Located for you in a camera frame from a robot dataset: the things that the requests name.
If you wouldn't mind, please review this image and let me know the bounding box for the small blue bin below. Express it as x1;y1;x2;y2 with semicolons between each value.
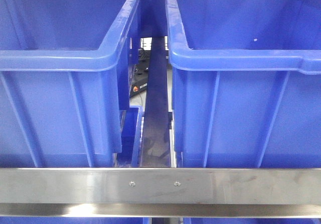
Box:
114;105;143;168

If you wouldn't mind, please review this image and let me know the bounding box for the blue plastic bin front right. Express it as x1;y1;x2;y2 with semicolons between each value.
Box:
166;0;320;168

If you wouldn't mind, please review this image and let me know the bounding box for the blue plastic bin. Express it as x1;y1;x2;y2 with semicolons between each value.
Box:
1;0;140;168
166;0;320;168

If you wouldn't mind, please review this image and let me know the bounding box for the blue plastic bin front left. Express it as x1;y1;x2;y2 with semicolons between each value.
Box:
1;0;140;168

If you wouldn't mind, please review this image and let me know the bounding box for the steel centre divider rail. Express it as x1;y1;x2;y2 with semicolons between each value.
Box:
140;37;171;168

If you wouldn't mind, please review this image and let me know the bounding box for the steel shelf front rail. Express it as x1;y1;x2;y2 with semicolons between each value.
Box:
1;168;320;218

